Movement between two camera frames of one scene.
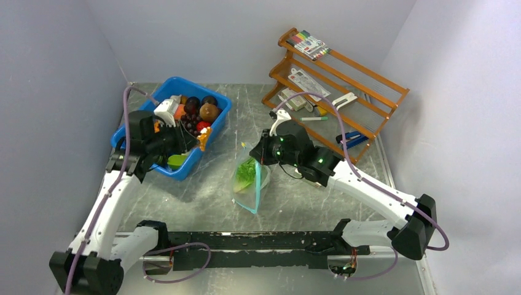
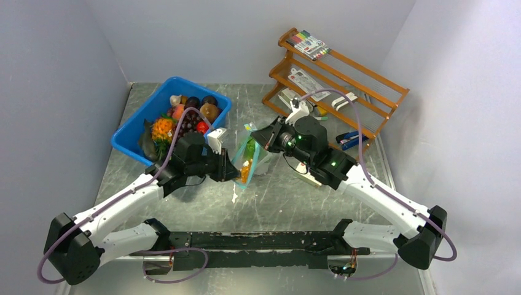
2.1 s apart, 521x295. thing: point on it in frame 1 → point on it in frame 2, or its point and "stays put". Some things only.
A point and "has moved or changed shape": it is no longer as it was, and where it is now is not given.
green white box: x=297 y=102 stays put
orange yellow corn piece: x=203 y=137 has moved or changed shape
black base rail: x=266 y=249 stays put
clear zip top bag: x=250 y=177 has moved or changed shape
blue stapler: x=352 y=138 stays put
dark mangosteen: x=192 y=104 stays put
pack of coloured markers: x=311 y=47 stays put
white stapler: x=344 y=99 stays put
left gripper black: x=184 y=141 → x=225 y=170
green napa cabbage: x=246 y=175 → x=249 y=149
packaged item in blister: x=308 y=83 stays put
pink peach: x=179 y=112 stays put
